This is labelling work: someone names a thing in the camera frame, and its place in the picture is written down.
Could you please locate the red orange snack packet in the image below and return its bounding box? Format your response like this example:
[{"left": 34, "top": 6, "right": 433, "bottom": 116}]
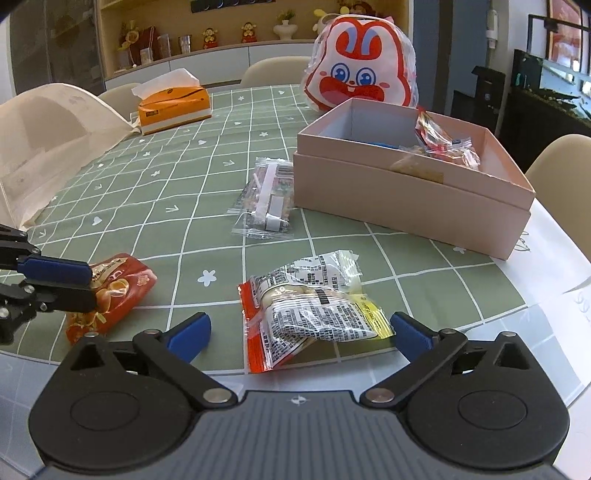
[{"left": 65, "top": 253, "right": 158, "bottom": 347}]

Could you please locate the glass fish tank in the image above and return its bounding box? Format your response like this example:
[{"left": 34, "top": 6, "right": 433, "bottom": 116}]
[{"left": 510, "top": 14, "right": 591, "bottom": 121}]

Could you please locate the cream canvas tote bag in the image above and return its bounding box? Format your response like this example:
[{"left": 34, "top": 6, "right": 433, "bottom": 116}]
[{"left": 0, "top": 83, "right": 141, "bottom": 232}]

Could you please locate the red white rabbit bag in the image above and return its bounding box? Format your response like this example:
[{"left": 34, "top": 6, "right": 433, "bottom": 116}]
[{"left": 300, "top": 13, "right": 420, "bottom": 115}]

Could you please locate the black appliance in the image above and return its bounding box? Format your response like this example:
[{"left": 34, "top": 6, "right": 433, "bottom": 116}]
[{"left": 450, "top": 65, "right": 507, "bottom": 134}]

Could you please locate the white vase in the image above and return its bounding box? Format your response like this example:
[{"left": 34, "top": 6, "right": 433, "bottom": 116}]
[{"left": 273, "top": 9, "right": 296, "bottom": 40}]

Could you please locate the glass door cabinet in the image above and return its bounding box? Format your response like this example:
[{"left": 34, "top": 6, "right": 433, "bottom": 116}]
[{"left": 9, "top": 0, "right": 105, "bottom": 96}]

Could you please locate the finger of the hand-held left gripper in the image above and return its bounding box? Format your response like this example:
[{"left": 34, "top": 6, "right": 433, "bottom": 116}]
[
  {"left": 0, "top": 224, "right": 93, "bottom": 289},
  {"left": 0, "top": 281, "right": 99, "bottom": 344}
]

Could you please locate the clear red-dotted snack packet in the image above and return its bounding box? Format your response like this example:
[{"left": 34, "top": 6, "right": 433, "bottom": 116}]
[{"left": 399, "top": 137, "right": 482, "bottom": 172}]

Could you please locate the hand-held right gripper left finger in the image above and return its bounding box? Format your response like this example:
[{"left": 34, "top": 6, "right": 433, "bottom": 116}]
[{"left": 58, "top": 312, "right": 238, "bottom": 408}]

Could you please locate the red framed picture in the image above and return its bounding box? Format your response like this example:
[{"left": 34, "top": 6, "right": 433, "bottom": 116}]
[{"left": 547, "top": 0, "right": 591, "bottom": 70}]

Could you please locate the clear white-strip snack packet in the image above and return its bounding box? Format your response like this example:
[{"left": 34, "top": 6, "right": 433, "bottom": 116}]
[{"left": 228, "top": 156, "right": 296, "bottom": 239}]

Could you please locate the wooden shelf cabinet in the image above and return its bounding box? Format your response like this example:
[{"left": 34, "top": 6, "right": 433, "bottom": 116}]
[{"left": 97, "top": 0, "right": 411, "bottom": 88}]

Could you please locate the golden ornament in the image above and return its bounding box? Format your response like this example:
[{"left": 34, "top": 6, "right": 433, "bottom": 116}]
[{"left": 117, "top": 21, "right": 139, "bottom": 52}]

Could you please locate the beige chair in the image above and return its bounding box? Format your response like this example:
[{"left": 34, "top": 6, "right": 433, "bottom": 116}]
[
  {"left": 524, "top": 134, "right": 591, "bottom": 261},
  {"left": 240, "top": 56, "right": 315, "bottom": 88},
  {"left": 97, "top": 83, "right": 141, "bottom": 118}
]

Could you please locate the clear black-printed snack packet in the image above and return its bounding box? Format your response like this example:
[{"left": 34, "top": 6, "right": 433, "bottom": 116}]
[{"left": 238, "top": 249, "right": 396, "bottom": 374}]

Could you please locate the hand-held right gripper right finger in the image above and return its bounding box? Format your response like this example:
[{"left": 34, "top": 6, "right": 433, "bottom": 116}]
[{"left": 360, "top": 311, "right": 539, "bottom": 408}]

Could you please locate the small red snack packet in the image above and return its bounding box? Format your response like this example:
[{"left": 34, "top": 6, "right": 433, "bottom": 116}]
[{"left": 412, "top": 107, "right": 455, "bottom": 153}]

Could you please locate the black tank cabinet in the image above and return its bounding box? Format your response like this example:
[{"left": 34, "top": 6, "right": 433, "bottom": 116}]
[{"left": 501, "top": 88, "right": 591, "bottom": 172}]

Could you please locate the pink cardboard box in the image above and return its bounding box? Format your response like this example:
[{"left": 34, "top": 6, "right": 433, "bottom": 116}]
[{"left": 293, "top": 98, "right": 536, "bottom": 261}]

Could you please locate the dark red box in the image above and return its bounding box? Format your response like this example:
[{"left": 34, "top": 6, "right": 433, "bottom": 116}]
[{"left": 137, "top": 28, "right": 158, "bottom": 62}]

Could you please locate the orange tissue box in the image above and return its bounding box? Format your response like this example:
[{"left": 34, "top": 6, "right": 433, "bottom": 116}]
[{"left": 131, "top": 68, "right": 213, "bottom": 136}]

